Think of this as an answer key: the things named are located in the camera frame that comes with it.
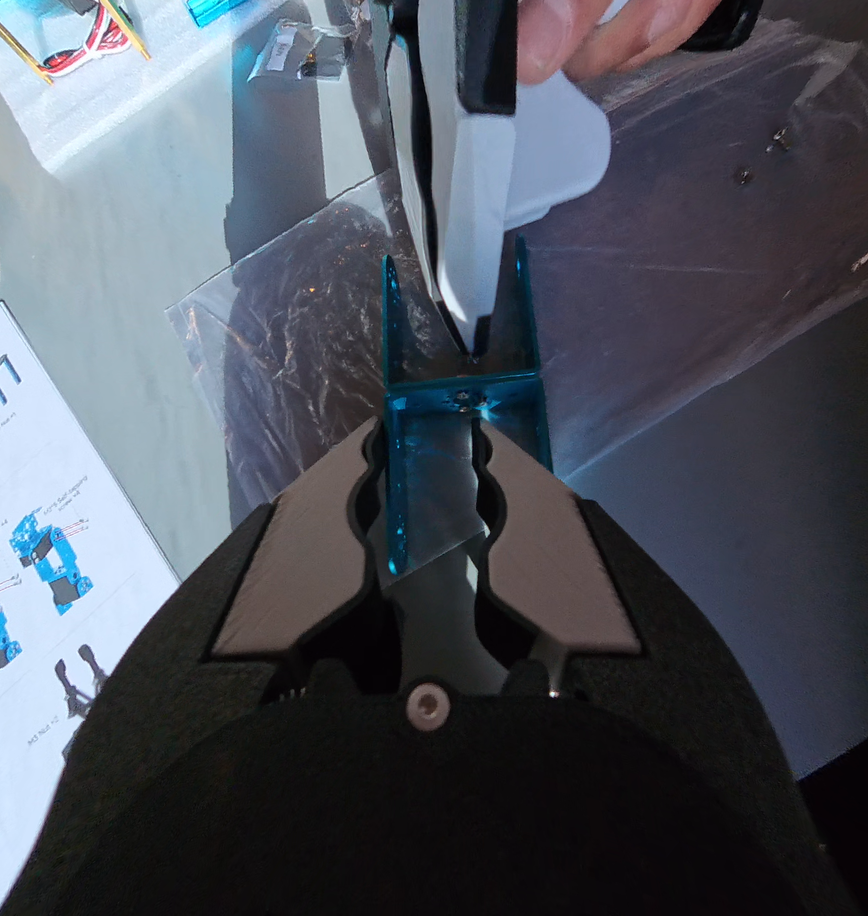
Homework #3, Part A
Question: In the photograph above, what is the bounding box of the large clear plastic bag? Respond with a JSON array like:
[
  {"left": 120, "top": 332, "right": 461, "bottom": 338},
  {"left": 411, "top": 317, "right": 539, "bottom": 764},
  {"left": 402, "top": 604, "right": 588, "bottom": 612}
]
[{"left": 520, "top": 18, "right": 868, "bottom": 480}]

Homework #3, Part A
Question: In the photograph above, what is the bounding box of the white instruction sheet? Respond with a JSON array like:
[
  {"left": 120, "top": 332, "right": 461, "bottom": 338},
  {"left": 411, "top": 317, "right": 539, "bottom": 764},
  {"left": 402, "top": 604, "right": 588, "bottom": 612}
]
[{"left": 0, "top": 298, "right": 182, "bottom": 916}]

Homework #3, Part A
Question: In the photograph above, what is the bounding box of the white foam tray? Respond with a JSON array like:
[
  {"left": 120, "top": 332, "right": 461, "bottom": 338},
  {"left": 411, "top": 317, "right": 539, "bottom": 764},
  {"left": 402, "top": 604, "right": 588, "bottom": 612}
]
[{"left": 0, "top": 0, "right": 392, "bottom": 180}]

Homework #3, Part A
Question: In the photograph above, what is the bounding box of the brass standoff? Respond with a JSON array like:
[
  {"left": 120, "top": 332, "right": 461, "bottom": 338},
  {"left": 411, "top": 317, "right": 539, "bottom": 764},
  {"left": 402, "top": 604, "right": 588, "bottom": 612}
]
[
  {"left": 0, "top": 8, "right": 52, "bottom": 87},
  {"left": 103, "top": 0, "right": 153, "bottom": 61}
]

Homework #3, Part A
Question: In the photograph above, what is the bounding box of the red white wire bundle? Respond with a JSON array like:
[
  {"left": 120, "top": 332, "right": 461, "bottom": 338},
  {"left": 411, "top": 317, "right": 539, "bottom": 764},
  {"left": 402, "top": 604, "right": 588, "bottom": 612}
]
[{"left": 27, "top": 0, "right": 142, "bottom": 83}]

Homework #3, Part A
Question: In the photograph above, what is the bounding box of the blue metal bracket assembly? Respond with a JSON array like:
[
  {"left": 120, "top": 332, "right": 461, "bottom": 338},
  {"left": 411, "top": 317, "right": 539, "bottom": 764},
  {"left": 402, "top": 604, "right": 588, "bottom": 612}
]
[{"left": 382, "top": 237, "right": 557, "bottom": 581}]

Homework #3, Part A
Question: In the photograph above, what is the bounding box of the small clear plastic bag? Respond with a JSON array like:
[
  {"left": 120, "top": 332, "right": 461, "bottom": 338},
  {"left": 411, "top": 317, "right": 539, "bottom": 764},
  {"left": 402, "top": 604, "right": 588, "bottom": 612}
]
[{"left": 165, "top": 169, "right": 449, "bottom": 519}]

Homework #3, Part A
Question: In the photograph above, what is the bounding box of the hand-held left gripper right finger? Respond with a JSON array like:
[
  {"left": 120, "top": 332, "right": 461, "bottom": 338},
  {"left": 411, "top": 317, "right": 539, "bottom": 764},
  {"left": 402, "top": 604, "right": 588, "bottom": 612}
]
[{"left": 470, "top": 420, "right": 647, "bottom": 699}]

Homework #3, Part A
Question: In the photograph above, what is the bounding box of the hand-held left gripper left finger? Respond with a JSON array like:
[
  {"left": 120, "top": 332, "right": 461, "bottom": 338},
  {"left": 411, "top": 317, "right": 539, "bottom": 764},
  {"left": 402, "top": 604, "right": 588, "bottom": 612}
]
[{"left": 206, "top": 420, "right": 392, "bottom": 662}]

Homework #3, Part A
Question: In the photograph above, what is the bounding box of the small blue metal bracket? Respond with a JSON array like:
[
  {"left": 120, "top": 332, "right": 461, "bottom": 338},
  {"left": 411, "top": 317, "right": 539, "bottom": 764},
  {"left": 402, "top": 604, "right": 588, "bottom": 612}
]
[{"left": 187, "top": 0, "right": 256, "bottom": 30}]

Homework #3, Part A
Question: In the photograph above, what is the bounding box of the person's right hand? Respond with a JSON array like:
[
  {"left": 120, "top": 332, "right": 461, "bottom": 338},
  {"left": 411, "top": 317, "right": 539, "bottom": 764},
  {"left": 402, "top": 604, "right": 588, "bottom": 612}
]
[{"left": 516, "top": 0, "right": 728, "bottom": 87}]

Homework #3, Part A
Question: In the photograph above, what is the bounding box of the pile of small screw bags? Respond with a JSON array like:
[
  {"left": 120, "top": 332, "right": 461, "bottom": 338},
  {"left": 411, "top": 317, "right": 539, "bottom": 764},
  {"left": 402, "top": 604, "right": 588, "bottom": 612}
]
[{"left": 238, "top": 15, "right": 392, "bottom": 87}]

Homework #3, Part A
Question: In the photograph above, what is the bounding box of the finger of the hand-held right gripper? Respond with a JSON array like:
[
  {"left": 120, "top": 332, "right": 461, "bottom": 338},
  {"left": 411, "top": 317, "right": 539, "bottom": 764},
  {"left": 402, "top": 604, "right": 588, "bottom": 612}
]
[
  {"left": 384, "top": 0, "right": 471, "bottom": 352},
  {"left": 413, "top": 0, "right": 521, "bottom": 337}
]

